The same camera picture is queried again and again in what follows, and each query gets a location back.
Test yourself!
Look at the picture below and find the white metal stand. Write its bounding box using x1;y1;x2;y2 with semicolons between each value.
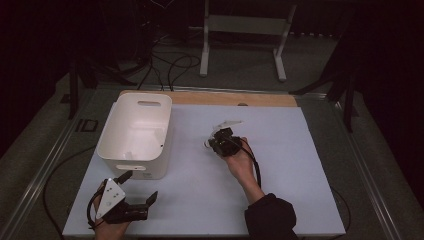
189;0;298;83

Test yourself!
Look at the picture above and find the white plastic bin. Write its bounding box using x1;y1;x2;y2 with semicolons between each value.
95;92;174;181

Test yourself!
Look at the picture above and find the person's right hand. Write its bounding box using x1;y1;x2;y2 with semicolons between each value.
221;136;258;188

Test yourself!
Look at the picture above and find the long black floor cable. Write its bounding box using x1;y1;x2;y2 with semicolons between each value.
42;144;98;239

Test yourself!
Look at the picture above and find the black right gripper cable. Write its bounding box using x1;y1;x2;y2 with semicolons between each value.
239;138;352;239

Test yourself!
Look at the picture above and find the white table mat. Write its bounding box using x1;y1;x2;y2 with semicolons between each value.
62;103;347;238

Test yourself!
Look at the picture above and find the black floor cables bundle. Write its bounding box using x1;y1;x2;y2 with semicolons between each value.
136;33;202;92

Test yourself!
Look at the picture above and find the black stand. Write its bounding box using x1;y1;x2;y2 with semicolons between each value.
289;66;357;133
67;59;138;120

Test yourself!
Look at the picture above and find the wooden board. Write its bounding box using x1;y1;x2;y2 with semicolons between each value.
119;89;298;108

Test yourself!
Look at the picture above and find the person's left hand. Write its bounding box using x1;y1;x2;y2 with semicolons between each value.
92;193;132;240

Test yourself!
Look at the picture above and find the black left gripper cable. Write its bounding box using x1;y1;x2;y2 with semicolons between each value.
85;186;105;230

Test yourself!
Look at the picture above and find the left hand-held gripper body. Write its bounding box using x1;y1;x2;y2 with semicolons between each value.
95;178;149;225

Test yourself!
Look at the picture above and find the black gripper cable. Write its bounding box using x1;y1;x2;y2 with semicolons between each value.
85;186;105;230
239;138;352;239

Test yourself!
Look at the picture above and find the metal floor rail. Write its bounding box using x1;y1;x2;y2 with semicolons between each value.
332;99;403;240
0;106;86;240
96;84;329;100

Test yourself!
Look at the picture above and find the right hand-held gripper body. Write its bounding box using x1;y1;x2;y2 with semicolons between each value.
209;120;244;158

